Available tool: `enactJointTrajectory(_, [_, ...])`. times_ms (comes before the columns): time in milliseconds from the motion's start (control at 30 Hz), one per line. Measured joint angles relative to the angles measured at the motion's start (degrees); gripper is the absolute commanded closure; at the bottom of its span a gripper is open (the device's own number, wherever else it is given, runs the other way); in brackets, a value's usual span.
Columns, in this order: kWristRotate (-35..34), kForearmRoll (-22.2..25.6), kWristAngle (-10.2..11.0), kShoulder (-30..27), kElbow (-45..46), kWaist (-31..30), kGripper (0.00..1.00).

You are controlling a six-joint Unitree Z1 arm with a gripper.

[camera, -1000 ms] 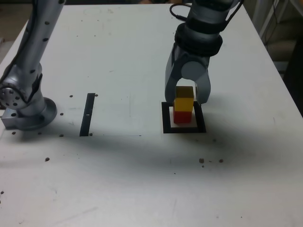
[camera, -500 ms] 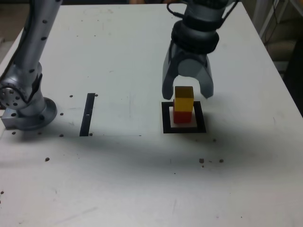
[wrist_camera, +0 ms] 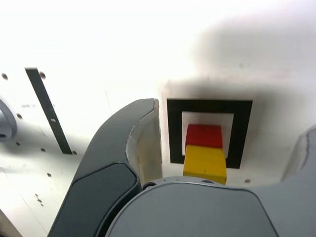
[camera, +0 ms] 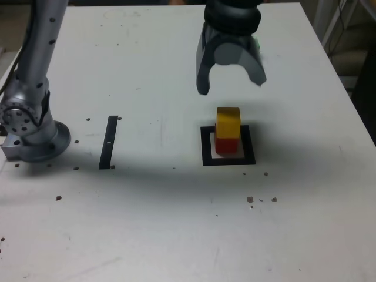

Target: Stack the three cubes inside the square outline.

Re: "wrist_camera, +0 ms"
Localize red cube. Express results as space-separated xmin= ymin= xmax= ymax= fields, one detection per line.
xmin=185 ymin=124 xmax=224 ymax=150

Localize black tape square outline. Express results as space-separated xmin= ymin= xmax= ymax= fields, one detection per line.
xmin=166 ymin=98 xmax=254 ymax=170

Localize yellow cube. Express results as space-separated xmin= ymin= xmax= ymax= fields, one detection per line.
xmin=183 ymin=144 xmax=227 ymax=185

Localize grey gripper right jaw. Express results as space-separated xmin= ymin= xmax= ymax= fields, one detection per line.
xmin=105 ymin=124 xmax=316 ymax=237

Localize black tape strip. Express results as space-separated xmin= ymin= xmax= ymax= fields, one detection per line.
xmin=24 ymin=67 xmax=73 ymax=154

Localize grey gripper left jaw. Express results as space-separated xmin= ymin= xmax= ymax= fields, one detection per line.
xmin=48 ymin=98 xmax=164 ymax=237

